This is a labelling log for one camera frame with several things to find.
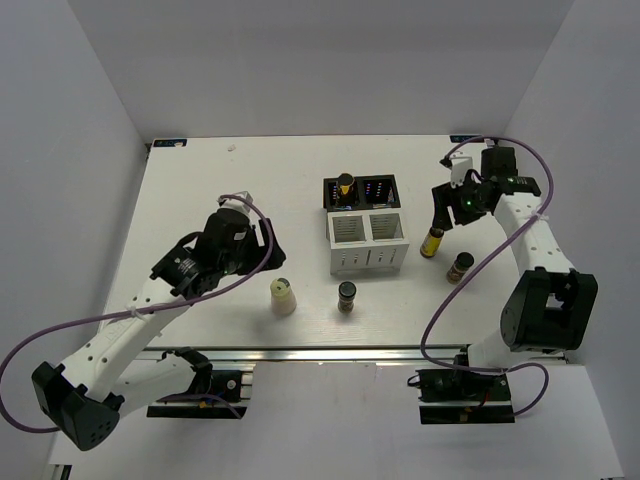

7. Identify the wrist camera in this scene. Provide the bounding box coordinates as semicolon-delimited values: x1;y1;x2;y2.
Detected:
218;191;253;217
440;154;474;189

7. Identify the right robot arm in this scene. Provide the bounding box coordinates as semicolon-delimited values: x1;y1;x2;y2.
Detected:
432;146;598;399

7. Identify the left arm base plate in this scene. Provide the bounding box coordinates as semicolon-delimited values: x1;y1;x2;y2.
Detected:
146;368;253;420

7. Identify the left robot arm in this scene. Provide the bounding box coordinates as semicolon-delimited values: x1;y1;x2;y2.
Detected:
32;207;286;451

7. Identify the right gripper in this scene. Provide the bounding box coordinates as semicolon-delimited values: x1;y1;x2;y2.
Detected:
432;174;489;231

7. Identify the spice jar black lid right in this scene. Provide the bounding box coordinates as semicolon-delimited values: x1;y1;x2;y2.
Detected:
446;252;475;285

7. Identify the spice jar black lid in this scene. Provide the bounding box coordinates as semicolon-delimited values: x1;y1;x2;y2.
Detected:
446;252;475;285
338;281;357;313

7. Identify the white metal organizer rack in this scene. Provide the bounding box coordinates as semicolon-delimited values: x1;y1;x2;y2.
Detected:
326;208;410;275

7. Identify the XDOF logo sticker left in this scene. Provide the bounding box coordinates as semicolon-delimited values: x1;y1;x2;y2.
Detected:
152;138;187;148

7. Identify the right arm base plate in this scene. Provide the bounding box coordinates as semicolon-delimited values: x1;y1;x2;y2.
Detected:
407;369;515;425

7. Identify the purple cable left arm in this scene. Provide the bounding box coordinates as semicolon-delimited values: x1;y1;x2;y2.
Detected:
0;193;277;432

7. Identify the xdof logo sticker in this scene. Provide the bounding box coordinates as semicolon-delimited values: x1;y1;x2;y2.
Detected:
152;138;187;148
449;135;484;144

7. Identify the XDOF logo sticker right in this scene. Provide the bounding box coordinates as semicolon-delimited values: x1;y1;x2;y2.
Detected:
449;135;484;144

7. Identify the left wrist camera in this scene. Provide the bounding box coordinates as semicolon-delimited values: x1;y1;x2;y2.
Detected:
218;191;253;217

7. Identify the black metal organizer rack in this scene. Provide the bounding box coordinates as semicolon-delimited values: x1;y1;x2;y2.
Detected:
323;174;401;213

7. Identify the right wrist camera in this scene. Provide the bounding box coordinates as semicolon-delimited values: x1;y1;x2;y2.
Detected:
440;154;474;189

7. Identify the spice jar black lid centre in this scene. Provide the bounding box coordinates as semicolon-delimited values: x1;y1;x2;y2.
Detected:
338;281;357;313

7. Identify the brown bottle gold cap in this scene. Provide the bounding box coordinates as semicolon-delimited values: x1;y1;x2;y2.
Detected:
419;227;445;259

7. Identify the tall dark sauce bottle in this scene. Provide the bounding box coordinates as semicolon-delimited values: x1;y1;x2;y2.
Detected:
335;173;355;208

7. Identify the white squeeze bottle yellow cap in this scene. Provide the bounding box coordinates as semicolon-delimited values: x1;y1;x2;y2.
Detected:
270;277;297;316

